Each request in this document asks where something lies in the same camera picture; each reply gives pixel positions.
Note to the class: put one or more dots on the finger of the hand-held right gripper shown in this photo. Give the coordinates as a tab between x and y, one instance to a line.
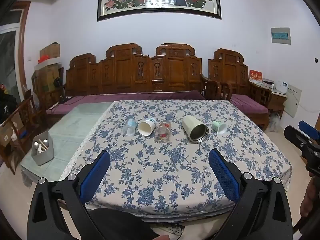
296	135
310	130

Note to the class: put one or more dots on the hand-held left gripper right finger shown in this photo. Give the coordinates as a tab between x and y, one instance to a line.
223	177

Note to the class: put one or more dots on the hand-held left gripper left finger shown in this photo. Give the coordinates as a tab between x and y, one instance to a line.
96	175

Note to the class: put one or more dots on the small green cup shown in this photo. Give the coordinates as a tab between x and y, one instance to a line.
219	127

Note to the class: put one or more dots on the cream steel tumbler cup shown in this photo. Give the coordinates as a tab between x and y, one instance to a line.
193	128

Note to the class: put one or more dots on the clear plastic cup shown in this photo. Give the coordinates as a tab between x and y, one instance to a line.
129	127

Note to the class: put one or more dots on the white paper cup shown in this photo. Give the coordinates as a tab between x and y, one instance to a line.
147	128

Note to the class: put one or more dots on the glass cup with red print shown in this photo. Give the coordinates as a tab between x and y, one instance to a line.
163	132

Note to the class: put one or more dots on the person's right hand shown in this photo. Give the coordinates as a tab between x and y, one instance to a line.
309	197

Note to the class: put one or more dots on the clear plastic bag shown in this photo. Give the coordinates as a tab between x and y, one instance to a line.
275	122

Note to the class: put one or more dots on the wooden side table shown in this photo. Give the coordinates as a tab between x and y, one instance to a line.
278	102

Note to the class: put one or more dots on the white device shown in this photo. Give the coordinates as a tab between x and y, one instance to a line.
281	87

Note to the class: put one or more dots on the purple armchair cushion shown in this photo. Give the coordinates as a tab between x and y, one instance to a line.
250	105

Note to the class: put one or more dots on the grey utensil holder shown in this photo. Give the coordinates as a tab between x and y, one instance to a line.
43	153

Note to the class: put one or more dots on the wooden chopsticks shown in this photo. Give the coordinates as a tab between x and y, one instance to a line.
44	143

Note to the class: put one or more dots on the blue floral tablecloth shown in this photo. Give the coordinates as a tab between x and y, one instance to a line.
160	165

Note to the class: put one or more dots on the red box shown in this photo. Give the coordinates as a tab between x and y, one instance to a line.
255	75

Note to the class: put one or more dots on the white power strip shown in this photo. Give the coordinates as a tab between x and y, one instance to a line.
171	230

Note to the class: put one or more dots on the purple sofa cushion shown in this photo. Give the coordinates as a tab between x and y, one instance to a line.
120	98

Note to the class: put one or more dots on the carved wooden armchair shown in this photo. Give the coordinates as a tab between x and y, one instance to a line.
230	75

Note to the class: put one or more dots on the wooden chair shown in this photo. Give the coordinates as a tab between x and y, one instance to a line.
22	120

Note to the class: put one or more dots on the large cardboard box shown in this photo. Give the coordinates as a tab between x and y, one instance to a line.
47	78

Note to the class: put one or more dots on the carved wooden sofa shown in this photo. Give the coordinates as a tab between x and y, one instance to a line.
140	72

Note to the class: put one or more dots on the black bag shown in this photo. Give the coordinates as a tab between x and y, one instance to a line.
7	105

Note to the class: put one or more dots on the small cardboard box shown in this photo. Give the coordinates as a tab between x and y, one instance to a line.
51	50

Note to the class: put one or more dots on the beige wall cabinet door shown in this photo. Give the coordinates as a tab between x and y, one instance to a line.
293	101

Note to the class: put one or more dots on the wall display panel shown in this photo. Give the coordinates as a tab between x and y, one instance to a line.
281	35

